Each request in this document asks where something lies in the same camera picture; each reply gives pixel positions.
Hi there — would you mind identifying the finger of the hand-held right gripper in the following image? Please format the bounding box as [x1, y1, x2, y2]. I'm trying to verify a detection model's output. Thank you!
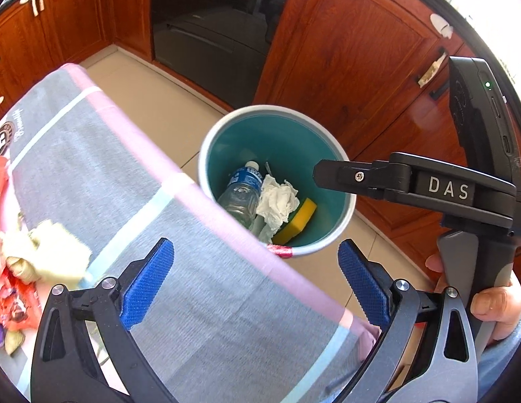
[313, 152, 413, 203]

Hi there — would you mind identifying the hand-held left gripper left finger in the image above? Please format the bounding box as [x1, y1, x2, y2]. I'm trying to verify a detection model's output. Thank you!
[31, 237, 179, 403]

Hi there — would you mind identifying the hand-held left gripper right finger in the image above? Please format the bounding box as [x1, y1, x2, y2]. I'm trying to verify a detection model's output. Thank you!
[336, 237, 479, 403]

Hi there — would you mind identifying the yellow sponge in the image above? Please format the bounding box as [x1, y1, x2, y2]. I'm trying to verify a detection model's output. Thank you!
[271, 197, 318, 246]

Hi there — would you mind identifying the white tissue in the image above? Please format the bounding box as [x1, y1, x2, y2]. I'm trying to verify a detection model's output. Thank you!
[254, 174, 301, 244]

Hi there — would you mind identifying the pale fruit peel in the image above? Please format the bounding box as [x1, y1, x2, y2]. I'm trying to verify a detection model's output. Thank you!
[0, 218, 92, 283]

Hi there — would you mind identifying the clear plastic water bottle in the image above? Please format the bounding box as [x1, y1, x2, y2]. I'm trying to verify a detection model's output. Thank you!
[218, 160, 262, 229]

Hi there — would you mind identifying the grey teal-lined waste bin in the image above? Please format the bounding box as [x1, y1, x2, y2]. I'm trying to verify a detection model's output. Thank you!
[197, 106, 354, 259]

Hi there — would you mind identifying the orange snack packet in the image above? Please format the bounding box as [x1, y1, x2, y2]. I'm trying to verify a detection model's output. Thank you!
[0, 277, 43, 332]

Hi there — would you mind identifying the person's right forearm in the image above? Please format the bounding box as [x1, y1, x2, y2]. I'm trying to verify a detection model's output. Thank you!
[476, 327, 521, 403]

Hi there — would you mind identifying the person's right hand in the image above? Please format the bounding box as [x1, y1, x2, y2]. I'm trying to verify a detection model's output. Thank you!
[425, 253, 521, 342]

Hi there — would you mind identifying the plaid grey pink cloth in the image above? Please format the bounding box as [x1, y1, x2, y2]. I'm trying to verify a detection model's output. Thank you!
[0, 63, 381, 403]

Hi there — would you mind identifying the tall wooden cabinet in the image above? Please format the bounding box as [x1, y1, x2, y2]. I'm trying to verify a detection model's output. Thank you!
[253, 0, 521, 257]

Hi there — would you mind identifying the black oven door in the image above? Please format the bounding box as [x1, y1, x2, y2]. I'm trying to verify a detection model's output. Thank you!
[150, 0, 301, 112]

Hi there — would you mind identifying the wooden cabinet with drawers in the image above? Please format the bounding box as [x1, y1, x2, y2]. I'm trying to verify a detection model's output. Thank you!
[0, 0, 154, 110]

